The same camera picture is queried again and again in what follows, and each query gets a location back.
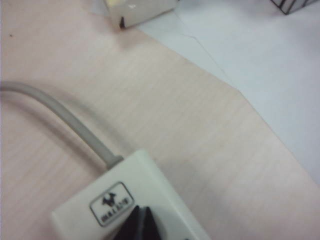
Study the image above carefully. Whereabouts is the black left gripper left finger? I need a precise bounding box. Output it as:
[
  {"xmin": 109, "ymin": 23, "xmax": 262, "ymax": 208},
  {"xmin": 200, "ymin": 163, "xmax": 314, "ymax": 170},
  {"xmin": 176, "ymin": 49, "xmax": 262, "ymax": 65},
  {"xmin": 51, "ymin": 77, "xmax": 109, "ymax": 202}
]
[{"xmin": 112, "ymin": 205, "xmax": 142, "ymax": 240}]

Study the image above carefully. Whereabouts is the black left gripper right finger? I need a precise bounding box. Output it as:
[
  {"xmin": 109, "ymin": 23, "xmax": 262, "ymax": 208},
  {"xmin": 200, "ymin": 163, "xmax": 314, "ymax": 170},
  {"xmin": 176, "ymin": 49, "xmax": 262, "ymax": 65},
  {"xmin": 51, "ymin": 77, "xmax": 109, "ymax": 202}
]
[{"xmin": 143, "ymin": 206, "xmax": 164, "ymax": 240}]

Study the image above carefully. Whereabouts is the white power strip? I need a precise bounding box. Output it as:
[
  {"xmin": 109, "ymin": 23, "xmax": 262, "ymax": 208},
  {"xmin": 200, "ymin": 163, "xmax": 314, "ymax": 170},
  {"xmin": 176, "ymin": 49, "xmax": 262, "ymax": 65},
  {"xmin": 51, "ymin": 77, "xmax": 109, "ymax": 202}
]
[{"xmin": 51, "ymin": 148, "xmax": 211, "ymax": 240}]

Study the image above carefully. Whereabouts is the white paper sheet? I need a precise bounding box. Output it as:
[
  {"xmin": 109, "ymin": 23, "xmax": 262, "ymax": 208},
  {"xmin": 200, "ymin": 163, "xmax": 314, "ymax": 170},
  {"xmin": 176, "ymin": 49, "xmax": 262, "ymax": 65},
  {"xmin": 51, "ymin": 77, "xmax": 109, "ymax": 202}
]
[{"xmin": 136, "ymin": 0, "xmax": 320, "ymax": 181}]

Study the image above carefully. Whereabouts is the grey power strip cable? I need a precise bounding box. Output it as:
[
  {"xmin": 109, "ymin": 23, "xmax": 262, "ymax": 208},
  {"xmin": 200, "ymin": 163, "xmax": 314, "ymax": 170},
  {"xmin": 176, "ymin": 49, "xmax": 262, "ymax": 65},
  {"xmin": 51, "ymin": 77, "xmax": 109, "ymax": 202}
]
[{"xmin": 0, "ymin": 80, "xmax": 125, "ymax": 171}]

